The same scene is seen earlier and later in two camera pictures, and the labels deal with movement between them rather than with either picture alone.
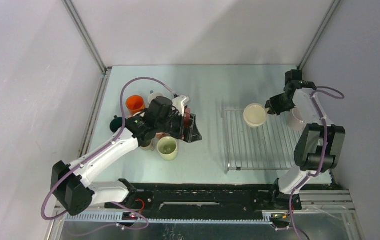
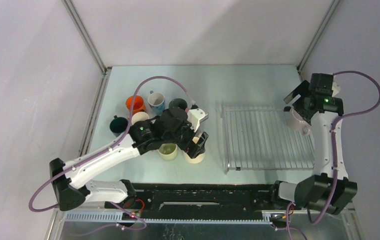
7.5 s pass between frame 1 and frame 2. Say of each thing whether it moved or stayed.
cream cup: moved
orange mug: stayed
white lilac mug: stayed
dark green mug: stayed
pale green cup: stayed
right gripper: moved
